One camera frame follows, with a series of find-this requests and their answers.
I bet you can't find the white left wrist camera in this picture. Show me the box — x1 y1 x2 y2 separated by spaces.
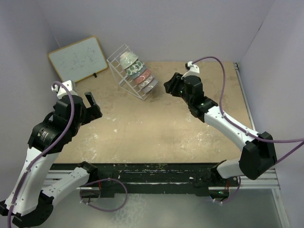
51 80 78 99

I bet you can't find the yellow framed whiteboard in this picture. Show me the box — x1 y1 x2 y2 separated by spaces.
47 36 108 82

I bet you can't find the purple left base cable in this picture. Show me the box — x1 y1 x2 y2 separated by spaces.
79 178 129 212

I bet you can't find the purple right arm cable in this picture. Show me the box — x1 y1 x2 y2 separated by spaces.
192 56 304 167

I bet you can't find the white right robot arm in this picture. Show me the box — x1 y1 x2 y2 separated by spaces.
164 73 277 186

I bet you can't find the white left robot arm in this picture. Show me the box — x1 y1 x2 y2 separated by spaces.
0 92 102 228

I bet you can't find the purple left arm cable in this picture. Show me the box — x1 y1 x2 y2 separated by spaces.
7 82 76 228

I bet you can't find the white mandala pattern bowl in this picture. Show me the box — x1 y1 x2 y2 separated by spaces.
138 75 154 90

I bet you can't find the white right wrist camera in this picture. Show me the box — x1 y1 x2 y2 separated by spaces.
181 61 200 80

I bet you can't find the grey speckled bowl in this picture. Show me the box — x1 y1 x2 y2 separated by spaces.
130 66 147 80

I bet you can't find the brown floral pattern bowl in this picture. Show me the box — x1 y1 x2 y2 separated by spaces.
134 69 151 85

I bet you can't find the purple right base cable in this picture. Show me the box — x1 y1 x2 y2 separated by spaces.
210 177 242 206

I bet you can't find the aluminium side rail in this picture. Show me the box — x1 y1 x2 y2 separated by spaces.
233 62 256 130

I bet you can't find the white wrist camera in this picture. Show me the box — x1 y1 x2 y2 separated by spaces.
181 61 200 80
51 80 78 99

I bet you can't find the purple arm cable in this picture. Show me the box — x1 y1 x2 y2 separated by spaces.
7 82 76 228
192 56 304 167

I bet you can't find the purple striped bowl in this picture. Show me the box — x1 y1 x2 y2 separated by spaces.
141 78 158 94

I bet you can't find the green leaf pattern bowl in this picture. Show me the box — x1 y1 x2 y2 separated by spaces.
126 59 144 76

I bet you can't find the white wire dish rack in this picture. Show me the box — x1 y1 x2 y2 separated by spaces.
107 44 158 100

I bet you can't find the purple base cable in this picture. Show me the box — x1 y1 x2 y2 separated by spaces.
210 177 242 206
79 178 129 212

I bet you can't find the pale green wavy bowl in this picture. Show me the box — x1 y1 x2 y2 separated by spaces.
119 51 138 70

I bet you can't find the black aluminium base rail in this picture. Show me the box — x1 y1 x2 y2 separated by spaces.
59 162 240 198

